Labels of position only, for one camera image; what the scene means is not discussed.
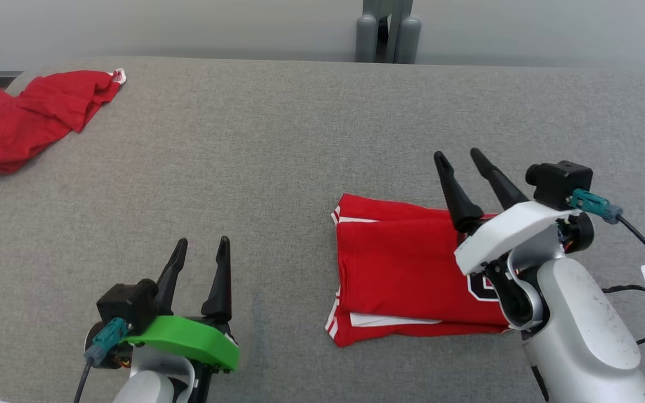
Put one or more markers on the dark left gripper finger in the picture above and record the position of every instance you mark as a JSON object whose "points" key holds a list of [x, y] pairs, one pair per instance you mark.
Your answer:
{"points": [[172, 277], [220, 288]]}

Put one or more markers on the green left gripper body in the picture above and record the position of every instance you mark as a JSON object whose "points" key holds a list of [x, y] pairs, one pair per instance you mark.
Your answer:
{"points": [[188, 336]]}

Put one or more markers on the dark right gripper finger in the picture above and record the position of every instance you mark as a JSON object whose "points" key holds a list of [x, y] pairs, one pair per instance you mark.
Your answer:
{"points": [[459, 201], [501, 184]]}

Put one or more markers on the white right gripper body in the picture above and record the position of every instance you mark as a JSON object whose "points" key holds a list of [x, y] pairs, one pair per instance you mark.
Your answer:
{"points": [[507, 232]]}

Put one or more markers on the red white basketball jersey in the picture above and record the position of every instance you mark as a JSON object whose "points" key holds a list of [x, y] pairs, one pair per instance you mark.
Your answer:
{"points": [[401, 268]]}

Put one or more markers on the red basketball shorts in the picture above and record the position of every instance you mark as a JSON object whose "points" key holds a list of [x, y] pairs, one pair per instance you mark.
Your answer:
{"points": [[20, 120]]}

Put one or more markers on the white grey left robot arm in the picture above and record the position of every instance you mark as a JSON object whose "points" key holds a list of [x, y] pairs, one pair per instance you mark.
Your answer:
{"points": [[152, 389]]}

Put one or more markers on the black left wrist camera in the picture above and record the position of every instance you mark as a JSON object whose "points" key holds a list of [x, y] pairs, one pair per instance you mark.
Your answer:
{"points": [[126, 302]]}

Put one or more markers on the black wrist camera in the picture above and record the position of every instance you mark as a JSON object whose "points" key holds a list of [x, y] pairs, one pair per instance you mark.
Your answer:
{"points": [[126, 302], [560, 182]]}

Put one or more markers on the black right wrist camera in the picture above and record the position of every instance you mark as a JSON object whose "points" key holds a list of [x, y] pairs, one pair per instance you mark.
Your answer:
{"points": [[560, 182]]}

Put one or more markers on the grey metal partition post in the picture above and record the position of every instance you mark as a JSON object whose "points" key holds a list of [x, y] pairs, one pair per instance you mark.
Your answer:
{"points": [[387, 28]]}

